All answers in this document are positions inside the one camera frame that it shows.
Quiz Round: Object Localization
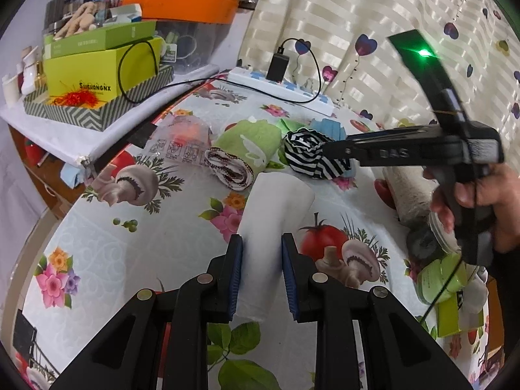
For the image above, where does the person's right hand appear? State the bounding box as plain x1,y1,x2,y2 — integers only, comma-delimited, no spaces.
423,165,520,254

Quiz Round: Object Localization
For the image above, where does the black charger cable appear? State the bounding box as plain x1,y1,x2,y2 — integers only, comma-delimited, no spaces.
117,37,324,106

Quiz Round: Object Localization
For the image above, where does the brown patterned cloth roll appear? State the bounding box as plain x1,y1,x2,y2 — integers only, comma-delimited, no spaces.
204,148,256,191

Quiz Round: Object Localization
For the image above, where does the beige wooden figure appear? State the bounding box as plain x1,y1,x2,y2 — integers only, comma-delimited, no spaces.
52,2,100,41

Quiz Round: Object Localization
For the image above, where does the red orange tassel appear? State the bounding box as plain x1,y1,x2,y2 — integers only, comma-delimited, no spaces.
50,81,100,109

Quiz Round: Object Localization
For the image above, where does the green chevron patterned box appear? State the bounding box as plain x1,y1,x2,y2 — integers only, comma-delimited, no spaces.
23,64,175,133

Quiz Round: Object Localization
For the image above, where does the yellow-green cardboard box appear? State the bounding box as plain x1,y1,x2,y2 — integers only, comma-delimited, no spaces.
436,288,487,338

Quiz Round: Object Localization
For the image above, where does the small white bottle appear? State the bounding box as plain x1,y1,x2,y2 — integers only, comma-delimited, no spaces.
2,73,21,107
20,46,44,94

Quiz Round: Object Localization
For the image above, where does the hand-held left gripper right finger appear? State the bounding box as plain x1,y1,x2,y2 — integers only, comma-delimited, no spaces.
281,232,474,390

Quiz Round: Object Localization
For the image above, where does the white cloth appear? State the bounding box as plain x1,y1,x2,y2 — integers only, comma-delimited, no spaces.
235,172,316,322

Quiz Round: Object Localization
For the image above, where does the lime yellow box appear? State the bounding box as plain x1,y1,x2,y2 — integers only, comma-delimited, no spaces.
42,36,165,109

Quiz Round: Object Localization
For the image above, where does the blue face mask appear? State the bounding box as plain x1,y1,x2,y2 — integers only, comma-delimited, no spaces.
310,117,358,180

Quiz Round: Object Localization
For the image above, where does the white blue power strip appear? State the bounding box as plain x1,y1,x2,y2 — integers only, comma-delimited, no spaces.
227,67,336,117

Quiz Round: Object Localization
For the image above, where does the clear plastic bag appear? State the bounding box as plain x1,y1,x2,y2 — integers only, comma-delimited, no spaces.
144,113,214,167

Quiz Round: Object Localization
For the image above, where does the thin black cord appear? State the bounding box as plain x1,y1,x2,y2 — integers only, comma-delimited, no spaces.
422,259,469,322

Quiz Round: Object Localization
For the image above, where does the flat green box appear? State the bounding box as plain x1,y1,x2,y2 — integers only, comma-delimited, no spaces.
43,20,157,60

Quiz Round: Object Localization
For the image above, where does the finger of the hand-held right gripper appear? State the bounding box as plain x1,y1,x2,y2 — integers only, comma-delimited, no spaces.
345,125,442,145
322,140,367,160

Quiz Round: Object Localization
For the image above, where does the black charger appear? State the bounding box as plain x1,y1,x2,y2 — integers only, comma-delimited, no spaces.
266,52,292,84

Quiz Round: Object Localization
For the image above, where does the light blue paper scrap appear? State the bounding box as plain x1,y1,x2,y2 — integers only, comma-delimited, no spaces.
60,164,84,188

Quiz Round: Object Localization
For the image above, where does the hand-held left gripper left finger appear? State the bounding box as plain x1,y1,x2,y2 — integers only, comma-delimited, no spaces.
51,234,244,390

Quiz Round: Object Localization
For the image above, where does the black white striped sock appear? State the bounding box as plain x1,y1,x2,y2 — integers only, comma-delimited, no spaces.
283,128,354,182

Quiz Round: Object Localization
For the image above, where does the fruit and flower printed tablecloth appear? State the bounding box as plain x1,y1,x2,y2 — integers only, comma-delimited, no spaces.
11,76,505,390

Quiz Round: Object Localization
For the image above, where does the bright green cloth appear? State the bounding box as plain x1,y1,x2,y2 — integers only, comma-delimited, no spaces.
279,116,312,135

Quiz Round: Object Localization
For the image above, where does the green printed towel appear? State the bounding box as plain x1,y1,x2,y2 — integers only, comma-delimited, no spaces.
214,119,282,176

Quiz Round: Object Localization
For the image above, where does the pale blue cloth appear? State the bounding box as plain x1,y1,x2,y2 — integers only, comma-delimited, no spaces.
459,270,490,326

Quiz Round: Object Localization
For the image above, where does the white-topped side cabinet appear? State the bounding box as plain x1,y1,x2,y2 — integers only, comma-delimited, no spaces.
0,64,229,221

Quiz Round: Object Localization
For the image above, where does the clear container with orange lid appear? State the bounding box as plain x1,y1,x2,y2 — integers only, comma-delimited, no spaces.
121,0,240,76

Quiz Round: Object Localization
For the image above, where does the cream curtain with hearts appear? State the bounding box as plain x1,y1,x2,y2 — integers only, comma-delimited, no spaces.
237,0,520,152

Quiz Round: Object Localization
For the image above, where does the lime green lidded jar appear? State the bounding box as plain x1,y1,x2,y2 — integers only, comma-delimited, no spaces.
416,253,468,306

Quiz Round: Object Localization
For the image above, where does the small white blue box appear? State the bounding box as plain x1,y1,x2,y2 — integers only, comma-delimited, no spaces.
107,3,143,23

